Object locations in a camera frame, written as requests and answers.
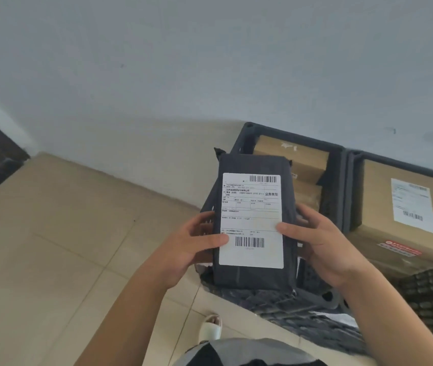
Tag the dark grey parcel bag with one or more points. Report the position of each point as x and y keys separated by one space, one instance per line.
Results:
x=254 y=278

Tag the person's right forearm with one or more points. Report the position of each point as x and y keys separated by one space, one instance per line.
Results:
x=396 y=320

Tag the person's right hand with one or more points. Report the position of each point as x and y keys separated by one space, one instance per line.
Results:
x=327 y=251

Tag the person's right thumb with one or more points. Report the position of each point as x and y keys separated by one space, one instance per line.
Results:
x=289 y=230

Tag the grey and black shorts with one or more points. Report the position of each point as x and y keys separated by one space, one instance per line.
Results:
x=247 y=354

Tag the person's left hand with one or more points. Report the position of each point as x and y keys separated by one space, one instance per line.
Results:
x=180 y=253

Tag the white paper sheet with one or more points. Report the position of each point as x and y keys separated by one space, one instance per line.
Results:
x=333 y=319

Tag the white shoe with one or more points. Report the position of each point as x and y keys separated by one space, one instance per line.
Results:
x=210 y=331

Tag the small brown cardboard box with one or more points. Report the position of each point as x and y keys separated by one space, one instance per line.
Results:
x=310 y=196

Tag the person's left forearm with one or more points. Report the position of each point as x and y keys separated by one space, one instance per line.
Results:
x=125 y=323

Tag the person's left thumb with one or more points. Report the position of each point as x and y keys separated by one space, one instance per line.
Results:
x=214 y=242

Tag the large labelled cardboard box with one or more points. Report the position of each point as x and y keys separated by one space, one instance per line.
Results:
x=376 y=194

